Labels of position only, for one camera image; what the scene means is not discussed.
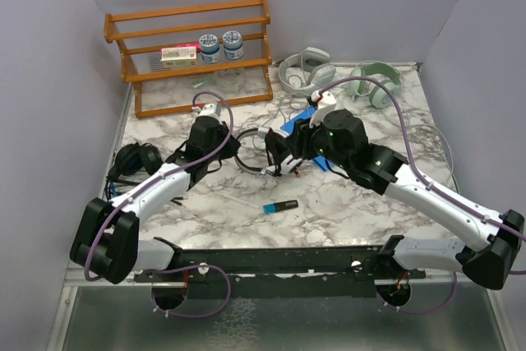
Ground blue white jar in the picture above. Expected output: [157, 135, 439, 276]
[198, 34, 220, 64]
[222, 30, 243, 61]

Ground white stick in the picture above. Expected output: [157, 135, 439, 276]
[221, 192, 260, 210]

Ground left blue white jar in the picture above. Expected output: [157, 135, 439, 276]
[198, 34, 220, 64]

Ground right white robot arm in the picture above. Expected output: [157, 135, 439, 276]
[286, 109, 524, 290]

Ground white red box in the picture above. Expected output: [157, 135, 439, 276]
[160, 45, 197, 68]

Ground black blue headphones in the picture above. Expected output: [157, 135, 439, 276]
[104, 142, 164, 201]

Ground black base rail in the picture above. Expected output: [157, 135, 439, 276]
[134, 242, 425, 299]

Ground right blue white jar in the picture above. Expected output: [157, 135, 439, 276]
[222, 30, 243, 61]

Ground black white headphones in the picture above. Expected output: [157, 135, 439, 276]
[234, 127, 303, 177]

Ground grey white headphones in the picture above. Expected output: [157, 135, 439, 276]
[278, 47, 336, 95]

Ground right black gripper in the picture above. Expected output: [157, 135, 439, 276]
[282, 110, 351, 172]

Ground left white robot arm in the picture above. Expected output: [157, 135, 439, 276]
[70, 116, 239, 284]

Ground wooden shelf rack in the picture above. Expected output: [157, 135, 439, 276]
[104, 0, 273, 118]

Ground mint green headphones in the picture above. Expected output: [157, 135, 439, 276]
[347, 61, 403, 109]

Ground blue black highlighter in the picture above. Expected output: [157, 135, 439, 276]
[263, 200, 298, 215]

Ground blue notebook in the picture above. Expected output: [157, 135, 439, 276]
[280, 107, 328, 172]

